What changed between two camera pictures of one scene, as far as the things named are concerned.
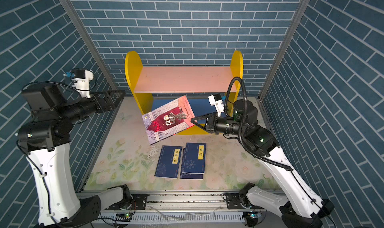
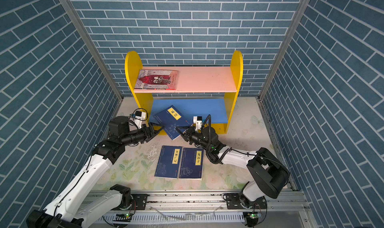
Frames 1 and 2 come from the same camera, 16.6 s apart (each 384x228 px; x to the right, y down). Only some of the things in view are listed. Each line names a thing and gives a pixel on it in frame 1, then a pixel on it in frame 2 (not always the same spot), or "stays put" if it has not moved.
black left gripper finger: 111,92 -> 151,124
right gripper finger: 202,127 -> 183,134
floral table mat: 185,161 stays put
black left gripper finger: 119,102 -> 156,134
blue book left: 168,162 stays put
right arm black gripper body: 223,125 -> 197,137
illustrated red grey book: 168,120 -> 156,79
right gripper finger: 195,119 -> 187,139
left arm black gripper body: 92,106 -> 145,136
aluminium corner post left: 70,9 stays put
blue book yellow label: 194,157 -> 170,118
